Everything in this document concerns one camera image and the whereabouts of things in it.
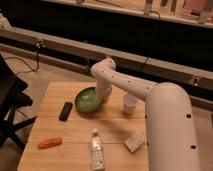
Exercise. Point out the clear plastic bottle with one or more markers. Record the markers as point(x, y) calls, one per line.
point(97, 157)

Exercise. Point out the orange carrot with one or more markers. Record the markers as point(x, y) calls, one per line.
point(50, 143)

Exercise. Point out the black rectangular remote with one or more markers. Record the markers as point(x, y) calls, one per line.
point(64, 114)

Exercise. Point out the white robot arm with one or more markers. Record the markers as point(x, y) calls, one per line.
point(171, 136)

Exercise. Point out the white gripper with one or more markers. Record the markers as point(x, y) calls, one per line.
point(103, 90)

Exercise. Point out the green ceramic bowl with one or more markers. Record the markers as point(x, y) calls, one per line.
point(86, 101)

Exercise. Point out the black office chair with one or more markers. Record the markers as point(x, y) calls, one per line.
point(12, 97)

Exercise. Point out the white green sponge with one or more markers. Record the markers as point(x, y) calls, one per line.
point(134, 141)

